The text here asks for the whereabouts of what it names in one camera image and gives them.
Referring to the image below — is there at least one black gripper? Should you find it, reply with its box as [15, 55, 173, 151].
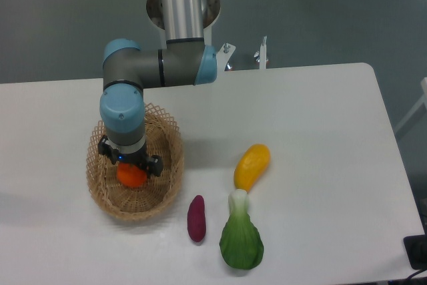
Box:
[97, 135, 163, 177]

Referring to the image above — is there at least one orange fruit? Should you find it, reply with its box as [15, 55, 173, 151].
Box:
[116, 163, 147, 188]

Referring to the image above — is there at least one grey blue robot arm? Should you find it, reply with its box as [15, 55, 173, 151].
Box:
[98, 0, 217, 177]

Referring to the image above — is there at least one woven wicker basket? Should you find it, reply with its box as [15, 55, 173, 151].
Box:
[86, 103, 184, 222]

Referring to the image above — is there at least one purple sweet potato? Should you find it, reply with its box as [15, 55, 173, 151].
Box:
[187, 195, 206, 243]

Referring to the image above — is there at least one yellow mango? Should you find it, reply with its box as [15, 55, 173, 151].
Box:
[234, 144, 271, 192]

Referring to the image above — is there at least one green bok choy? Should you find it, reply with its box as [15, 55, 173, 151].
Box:
[219, 189, 264, 270]

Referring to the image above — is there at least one black device at table edge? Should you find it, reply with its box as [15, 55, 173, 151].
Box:
[403, 234, 426, 270]

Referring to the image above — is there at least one white frame at right edge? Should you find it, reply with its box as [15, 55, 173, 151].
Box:
[394, 78, 426, 140]

